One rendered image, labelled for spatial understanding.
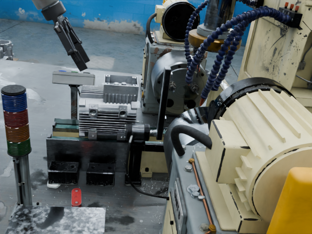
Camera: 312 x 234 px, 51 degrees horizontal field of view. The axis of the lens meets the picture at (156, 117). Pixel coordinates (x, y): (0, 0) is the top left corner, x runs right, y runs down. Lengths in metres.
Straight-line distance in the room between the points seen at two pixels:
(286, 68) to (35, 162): 0.95
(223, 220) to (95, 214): 0.44
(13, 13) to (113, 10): 2.03
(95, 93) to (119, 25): 5.76
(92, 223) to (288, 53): 0.74
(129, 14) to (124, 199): 5.87
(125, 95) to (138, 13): 5.71
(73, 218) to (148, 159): 0.44
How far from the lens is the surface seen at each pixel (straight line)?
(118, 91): 1.13
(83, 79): 1.40
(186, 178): 0.68
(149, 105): 1.69
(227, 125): 0.57
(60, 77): 1.41
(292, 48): 1.06
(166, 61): 1.44
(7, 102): 0.89
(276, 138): 0.51
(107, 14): 6.88
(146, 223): 1.08
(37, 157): 1.36
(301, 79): 1.21
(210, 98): 1.35
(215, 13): 1.10
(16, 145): 0.95
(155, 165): 1.26
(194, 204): 0.62
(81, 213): 0.93
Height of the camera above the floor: 1.57
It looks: 27 degrees down
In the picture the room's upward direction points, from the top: 7 degrees clockwise
